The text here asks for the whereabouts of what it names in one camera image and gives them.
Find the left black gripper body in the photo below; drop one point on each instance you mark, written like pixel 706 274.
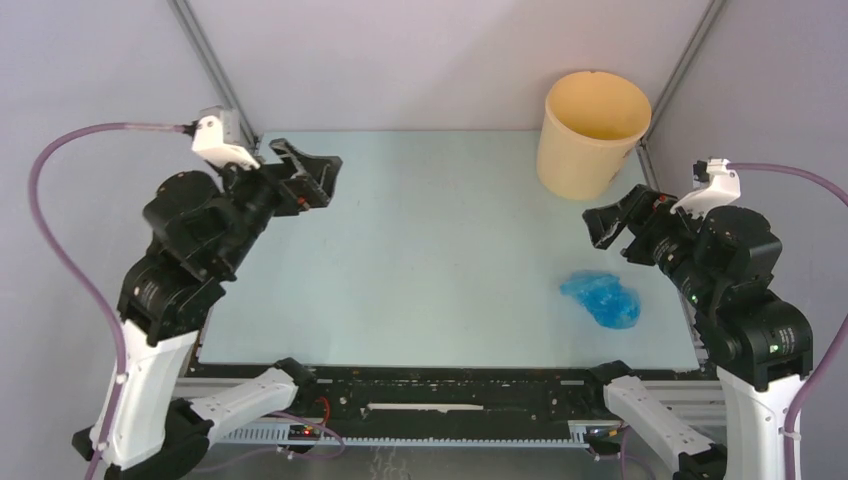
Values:
pixel 260 195

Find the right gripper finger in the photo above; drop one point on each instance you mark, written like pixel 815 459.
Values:
pixel 605 224
pixel 639 203

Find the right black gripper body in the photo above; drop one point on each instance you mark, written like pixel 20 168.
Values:
pixel 659 237

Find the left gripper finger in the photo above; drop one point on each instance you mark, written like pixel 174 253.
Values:
pixel 321 168
pixel 304 191

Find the blue plastic trash bag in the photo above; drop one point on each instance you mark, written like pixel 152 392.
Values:
pixel 611 303

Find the yellow trash bin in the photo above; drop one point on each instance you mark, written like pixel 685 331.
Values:
pixel 592 121

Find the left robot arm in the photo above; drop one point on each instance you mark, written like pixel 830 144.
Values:
pixel 203 226

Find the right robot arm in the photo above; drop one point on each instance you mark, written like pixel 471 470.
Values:
pixel 720 257

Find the small electronics board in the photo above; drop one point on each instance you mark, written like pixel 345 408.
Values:
pixel 303 433

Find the left corner aluminium post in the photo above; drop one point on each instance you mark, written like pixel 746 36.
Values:
pixel 196 36

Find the corner aluminium post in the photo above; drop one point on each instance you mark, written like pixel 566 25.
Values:
pixel 196 36
pixel 714 9

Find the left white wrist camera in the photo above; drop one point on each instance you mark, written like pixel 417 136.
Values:
pixel 218 139

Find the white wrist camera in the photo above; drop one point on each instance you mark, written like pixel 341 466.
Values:
pixel 716 184
pixel 218 139

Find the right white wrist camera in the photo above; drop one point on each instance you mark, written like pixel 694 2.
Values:
pixel 716 184

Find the right corner aluminium post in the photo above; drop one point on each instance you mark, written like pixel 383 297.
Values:
pixel 714 9

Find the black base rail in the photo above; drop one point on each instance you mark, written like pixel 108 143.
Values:
pixel 482 405

